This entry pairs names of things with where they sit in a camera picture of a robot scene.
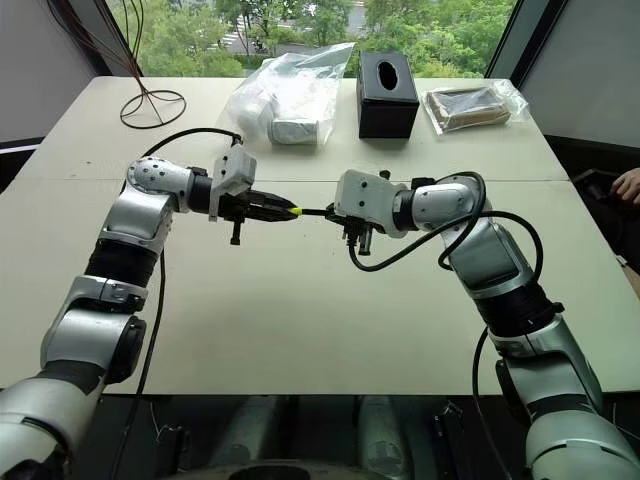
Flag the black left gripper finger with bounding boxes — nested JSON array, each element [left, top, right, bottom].
[[245, 206, 298, 224], [249, 190, 297, 210]]

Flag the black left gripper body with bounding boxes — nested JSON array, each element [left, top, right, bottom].
[[217, 189, 257, 247]]

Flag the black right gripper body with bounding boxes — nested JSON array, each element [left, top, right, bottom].
[[340, 215, 375, 257]]

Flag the bystander bare hand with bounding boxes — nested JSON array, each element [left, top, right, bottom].
[[610, 168, 640, 206]]

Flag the grey white wrapped box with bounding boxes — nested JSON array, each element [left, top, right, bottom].
[[270, 117, 322, 147]]

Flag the black tissue box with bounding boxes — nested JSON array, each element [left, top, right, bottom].
[[355, 50, 421, 140]]

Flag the clear plastic bag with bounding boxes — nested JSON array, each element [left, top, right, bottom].
[[221, 42, 357, 149]]

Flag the brown item in clear wrap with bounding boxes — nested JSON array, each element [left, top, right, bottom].
[[420, 79, 530, 136]]

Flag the grey rounded robot leg shape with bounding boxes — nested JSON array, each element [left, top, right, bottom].
[[356, 394, 417, 480], [208, 394, 297, 469]]

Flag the bystander dark trousers leg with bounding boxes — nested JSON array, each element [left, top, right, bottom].
[[571, 168, 640, 274]]

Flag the dark rounded robot waist shape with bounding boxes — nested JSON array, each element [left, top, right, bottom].
[[169, 457, 354, 480]]

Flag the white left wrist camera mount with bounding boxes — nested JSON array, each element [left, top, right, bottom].
[[208, 144, 258, 222]]

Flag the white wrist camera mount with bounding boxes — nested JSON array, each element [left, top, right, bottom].
[[333, 168, 409, 239], [208, 144, 258, 222]]

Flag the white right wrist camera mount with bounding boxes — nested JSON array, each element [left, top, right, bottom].
[[333, 168, 409, 239]]

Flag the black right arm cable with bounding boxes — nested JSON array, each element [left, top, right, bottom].
[[347, 171, 546, 474]]

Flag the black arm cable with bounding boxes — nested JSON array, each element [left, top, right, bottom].
[[347, 171, 546, 474], [106, 127, 246, 480]]

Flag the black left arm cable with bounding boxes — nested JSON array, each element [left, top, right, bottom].
[[106, 127, 246, 480]]

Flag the brown wire ring stand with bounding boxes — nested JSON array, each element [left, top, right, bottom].
[[49, 0, 188, 130]]

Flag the dark window frame post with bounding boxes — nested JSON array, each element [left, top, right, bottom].
[[47, 0, 146, 78], [483, 0, 570, 87]]

